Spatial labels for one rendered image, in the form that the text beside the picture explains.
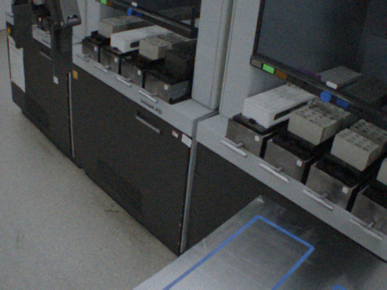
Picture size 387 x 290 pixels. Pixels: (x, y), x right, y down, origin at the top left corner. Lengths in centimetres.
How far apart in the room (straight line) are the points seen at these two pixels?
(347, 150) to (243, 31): 47
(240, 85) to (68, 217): 114
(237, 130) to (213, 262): 58
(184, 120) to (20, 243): 99
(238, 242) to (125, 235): 122
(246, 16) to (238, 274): 78
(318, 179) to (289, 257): 37
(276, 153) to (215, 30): 44
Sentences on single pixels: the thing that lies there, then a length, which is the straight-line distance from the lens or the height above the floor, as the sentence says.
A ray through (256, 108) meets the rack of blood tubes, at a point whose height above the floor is 86.
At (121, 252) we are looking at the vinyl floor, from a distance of 198.
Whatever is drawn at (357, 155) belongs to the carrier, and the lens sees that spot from 120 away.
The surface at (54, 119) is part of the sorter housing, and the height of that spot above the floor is 26.
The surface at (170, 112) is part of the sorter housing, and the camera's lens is 153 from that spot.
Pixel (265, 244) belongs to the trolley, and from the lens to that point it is 90.
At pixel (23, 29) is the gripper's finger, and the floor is 122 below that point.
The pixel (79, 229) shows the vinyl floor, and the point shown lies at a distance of 209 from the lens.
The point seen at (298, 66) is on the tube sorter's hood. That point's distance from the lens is 123.
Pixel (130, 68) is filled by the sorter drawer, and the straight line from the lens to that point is 167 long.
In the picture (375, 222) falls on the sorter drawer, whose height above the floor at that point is 75.
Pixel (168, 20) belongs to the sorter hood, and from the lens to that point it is 156.
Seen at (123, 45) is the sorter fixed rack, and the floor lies 84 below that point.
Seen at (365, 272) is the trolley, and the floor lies 82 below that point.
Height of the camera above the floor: 143
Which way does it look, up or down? 32 degrees down
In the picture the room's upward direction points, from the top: 7 degrees clockwise
